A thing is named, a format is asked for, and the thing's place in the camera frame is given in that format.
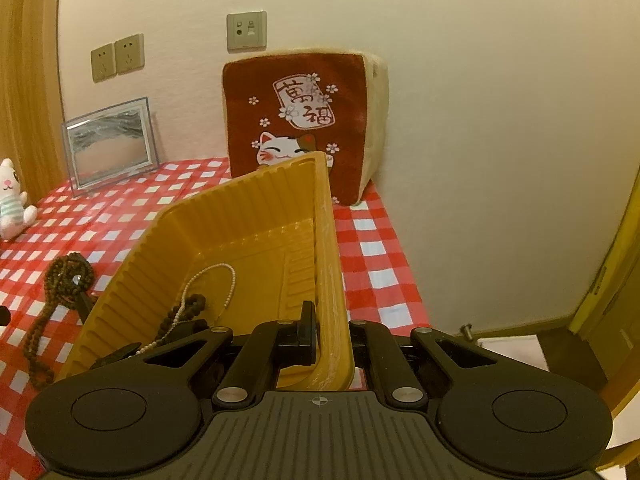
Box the yellow plastic tray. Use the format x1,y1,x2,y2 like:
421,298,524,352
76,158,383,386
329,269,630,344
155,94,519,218
52,151,357,393

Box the yellow wooden door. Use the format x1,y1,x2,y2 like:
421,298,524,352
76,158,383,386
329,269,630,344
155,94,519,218
567,170,640,471

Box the white pearl necklace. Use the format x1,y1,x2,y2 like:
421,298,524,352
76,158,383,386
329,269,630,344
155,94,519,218
135,263,237,356

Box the white board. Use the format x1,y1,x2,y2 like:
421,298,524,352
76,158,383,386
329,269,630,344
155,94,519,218
475,332,543,361

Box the red lucky cat cushion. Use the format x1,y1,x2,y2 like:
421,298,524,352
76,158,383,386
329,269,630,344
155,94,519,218
222,49,391,207

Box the beige wall data socket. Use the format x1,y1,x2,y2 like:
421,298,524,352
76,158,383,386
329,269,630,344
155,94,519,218
226,10,268,52

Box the long brown bead necklace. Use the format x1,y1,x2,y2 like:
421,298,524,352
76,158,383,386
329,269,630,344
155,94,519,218
25,252,97,392

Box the small brown bead bracelet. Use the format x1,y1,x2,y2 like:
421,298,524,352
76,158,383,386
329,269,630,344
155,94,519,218
156,294,207,343

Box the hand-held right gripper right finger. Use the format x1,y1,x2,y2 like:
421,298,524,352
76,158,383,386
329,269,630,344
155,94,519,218
347,319,551,407

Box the white rabbit plush toy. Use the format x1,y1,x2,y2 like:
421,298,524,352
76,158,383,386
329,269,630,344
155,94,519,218
0,158,38,241

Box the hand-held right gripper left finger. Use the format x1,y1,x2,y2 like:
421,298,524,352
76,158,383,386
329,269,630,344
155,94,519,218
140,300,321,408

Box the black cylinder pendant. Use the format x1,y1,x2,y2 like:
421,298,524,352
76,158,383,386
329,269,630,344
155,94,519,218
74,280,99,321

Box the red white checkered tablecloth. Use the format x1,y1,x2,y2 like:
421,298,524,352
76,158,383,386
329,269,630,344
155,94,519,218
0,157,433,396

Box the wooden wall panel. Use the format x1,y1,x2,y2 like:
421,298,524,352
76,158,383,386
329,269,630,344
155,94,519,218
0,0,66,201

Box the beige wall power socket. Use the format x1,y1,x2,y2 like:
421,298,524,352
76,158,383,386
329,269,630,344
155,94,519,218
114,33,146,75
90,44,118,82

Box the silver picture frame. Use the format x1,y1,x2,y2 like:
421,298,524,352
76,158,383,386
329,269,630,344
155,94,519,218
61,95,160,198

